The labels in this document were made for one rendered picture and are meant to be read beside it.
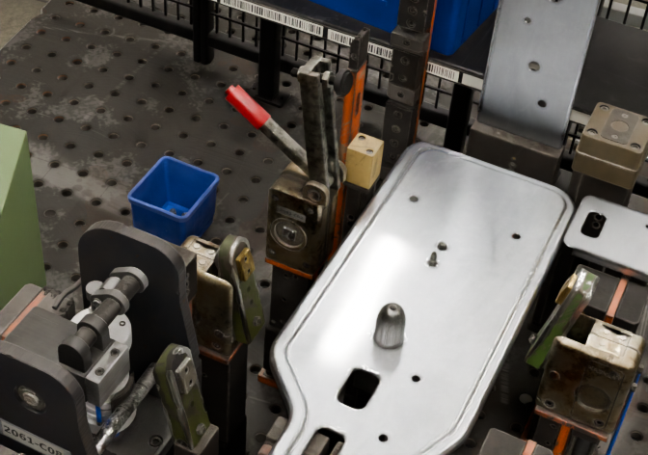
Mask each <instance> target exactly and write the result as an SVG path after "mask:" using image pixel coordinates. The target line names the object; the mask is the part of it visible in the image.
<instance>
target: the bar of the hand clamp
mask: <svg viewBox="0 0 648 455"><path fill-rule="evenodd" d="M291 76H292V77H296V78H297V81H298V82H299V83H300V93H301V102H302V112H303V122H304V132H305V142H306V152H307V161H308V171H309V181H311V180H314V181H317V182H320V183H322V184H324V185H325V186H326V187H327V188H328V190H329V193H330V189H335V190H339V188H340V187H341V185H340V173H339V161H338V136H337V124H336V111H335V99H334V91H335V92H336V94H337V95H339V96H346V95H347V94H349V93H350V91H351V88H352V85H353V75H352V73H351V71H350V70H349V69H345V68H342V69H341V70H340V71H339V72H338V73H337V75H336V76H334V73H333V72H332V61H331V59H326V58H322V57H319V56H312V57H311V58H310V59H309V61H308V62H307V63H306V64H305V65H304V66H303V67H299V68H295V67H294V68H293V69H292V71H291ZM328 173H330V174H332V176H333V178H334V179H335V180H334V183H333V184H332V185H331V187H329V176H328Z"/></svg>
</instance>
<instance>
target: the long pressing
mask: <svg viewBox="0 0 648 455"><path fill-rule="evenodd" d="M410 197H416V198H417V199H418V200H417V201H411V200H410ZM575 214H576V206H575V204H574V202H573V200H572V199H571V197H570V196H569V195H568V194H566V193H565V192H564V191H562V190H561V189H559V188H557V187H555V186H552V185H550V184H548V183H545V182H542V181H539V180H536V179H533V178H530V177H528V176H525V175H522V174H517V173H514V172H512V171H509V170H507V169H504V168H501V167H498V166H495V165H493V164H490V163H487V162H484V161H481V160H478V159H476V158H473V157H470V156H468V155H465V154H462V153H459V152H457V151H454V150H451V149H448V148H445V147H440V146H436V145H433V144H430V143H427V142H418V143H414V144H412V145H410V146H408V147H407V148H406V149H405V150H404V151H403V152H402V154H401V155H400V157H399V158H398V160H397V161H396V163H395V164H394V165H393V167H392V168H391V170H390V172H389V173H388V175H387V176H386V178H385V179H384V181H383V182H382V183H381V185H380V186H379V188H378V189H377V191H376V192H375V194H374V195H373V197H372V198H371V200H370V201H369V202H368V204H367V205H366V207H365V208H364V210H363V212H362V213H361V215H360V216H359V217H358V219H357V220H356V222H355V223H354V225H353V226H352V227H351V228H350V230H349V231H348V233H347V234H346V235H345V237H344V238H343V240H342V241H341V243H340V244H339V246H338V247H337V249H336V251H335V252H334V253H333V255H332V256H331V258H330V259H329V261H328V262H327V264H326V265H325V267H324V268H323V269H322V271H321V272H320V274H319V275H318V277H317V278H316V280H315V281H314V283H313V284H312V286H311V287H310V289H309V290H308V292H307V293H306V295H305V296H304V298H303V299H302V301H301V302H300V304H299V305H298V306H297V308H296V309H295V310H294V311H293V313H292V314H291V316H290V317H289V319H288V320H287V322H286V323H285V324H284V326H283V328H282V329H281V331H280V332H279V334H278V335H277V337H276V338H275V340H274V341H273V343H272V345H271V348H270V355H269V366H270V370H271V373H272V375H273V377H274V380H275V382H276V385H277V387H278V390H279V392H280V394H281V397H282V399H283V402H284V404H285V407H286V409H287V413H288V422H287V424H286V426H285V427H284V429H283V431H282V433H281V434H280V436H279V438H278V439H277V441H276V442H275V444H274V445H273V447H272V449H271V450H270V452H269V453H268V455H303V454H304V452H305V451H306V449H307V447H308V446H309V444H310V442H311V440H312V438H313V437H314V435H315V433H316V432H317V431H318V430H320V429H328V430H330V431H332V432H335V433H337V434H339V435H341V436H342V437H343V438H344V444H343V446H342V448H341V449H340V451H339V453H338V455H450V454H451V453H452V452H454V451H455V450H456V449H458V448H459V447H460V446H461V445H462V444H463V443H464V442H465V441H466V440H467V438H468V437H469V435H470V433H471V431H472V429H473V427H474V425H475V423H476V421H477V419H478V417H479V414H480V412H481V410H482V408H483V406H484V404H485V402H486V400H487V398H488V396H489V394H490V392H491V390H492V388H493V386H494V383H495V381H496V379H497V378H498V376H499V374H500V371H501V369H502V367H503V365H504V363H505V361H506V359H507V356H508V354H509V352H510V350H511V348H512V346H513V344H514V342H515V340H516V338H517V336H518V334H519V332H520V330H521V328H522V326H523V324H524V322H525V320H526V318H527V315H528V313H529V311H530V309H531V307H532V305H533V303H534V301H535V299H536V296H537V294H538V292H539V290H540V288H541V286H542V284H543V282H544V280H545V278H546V276H547V275H548V273H549V271H550V269H551V266H552V264H553V262H554V259H555V257H556V255H557V253H558V251H559V249H560V247H561V245H562V243H563V239H564V236H565V233H566V231H567V229H568V227H569V226H570V224H571V222H572V220H573V218H574V216H575ZM513 234H519V235H520V237H521V238H520V239H514V238H513V237H512V235H513ZM442 241H443V242H445V244H446V246H447V249H446V250H443V251H442V250H439V249H438V247H437V246H438V245H439V244H440V242H442ZM432 252H436V253H437V263H438V265H437V266H434V267H432V266H429V265H428V264H427V261H428V260H430V255H431V253H432ZM387 303H398V304H400V305H401V306H402V307H403V309H404V311H405V314H406V327H405V333H404V341H403V343H402V344H401V345H400V346H399V347H397V348H394V349H386V348H382V347H381V346H379V345H378V344H377V343H376V342H375V341H374V339H373V335H374V330H375V323H376V317H377V314H378V312H379V310H380V308H381V307H382V306H383V305H385V304H387ZM356 370H362V371H364V372H366V373H369V374H371V375H374V376H375V377H377V378H378V380H379V384H378V386H377V387H376V389H375V390H374V392H373V393H372V395H371V397H370V398H369V400H368V402H367V404H366V405H365V407H364V408H362V409H353V408H351V407H349V406H346V405H344V404H342V403H340V402H339V401H338V396H339V394H340V392H341V391H342V389H343V387H344V386H345V384H346V382H347V381H348V379H349V377H350V376H351V374H352V373H353V372H354V371H356ZM413 376H418V377H419V378H420V380H419V382H414V381H412V377H413ZM380 435H386V436H387V437H388V440H387V441H386V442H380V441H379V439H378V437H379V436H380Z"/></svg>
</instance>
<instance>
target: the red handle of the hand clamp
mask: <svg viewBox="0 0 648 455"><path fill-rule="evenodd" d="M225 93H226V94H227V95H228V96H227V97H226V98H225V100H226V101H227V102H228V103H229V104H230V105H231V106H233V107H234V108H235V109H236V110H237V111H238V112H239V113H240V114H241V115H242V116H243V117H244V118H245V119H246V120H247V121H248V122H249V123H250V124H251V125H252V126H254V127H255V128H256V129H259V130H260V131H261V132H262V133H263V134H264V135H265V136H266V137H267V138H268V139H269V140H270V141H271V142H272V143H273V144H274V145H276V146H277V147H278V148H279V149H280V150H281V151H282V152H283V153H284V154H285V155H286V156H287V157H288V158H289V159H290V160H291V161H292V162H293V163H294V164H295V165H296V166H298V167H299V168H300V169H301V170H302V171H303V172H304V173H305V174H306V175H307V176H309V171H308V161H307V152H306V151H305V150H304V149H303V148H302V147H301V146H300V145H299V144H297V143H296V142H295V141H294V140H293V139H292V138H291V137H290V136H289V135H288V134H287V133H286V132H285V131H284V130H283V129H282V128H281V127H280V126H279V125H278V124H277V123H276V122H275V121H274V120H272V119H271V118H270V117H271V116H270V115H269V114H268V113H267V112H266V111H265V110H264V109H263V108H262V107H261V106H260V105H259V104H258V103H257V102H256V101H255V100H254V99H253V98H252V97H251V96H250V95H248V94H247V93H246V92H245V91H244V90H243V89H242V88H241V87H240V86H239V85H237V86H236V87H234V86H233V85H231V86H230V87H229V88H228V89H227V90H226V91H225ZM328 176H329V187H331V185H332V184H333V183H334V180H335V179H334V178H333V176H332V174H330V173H328Z"/></svg>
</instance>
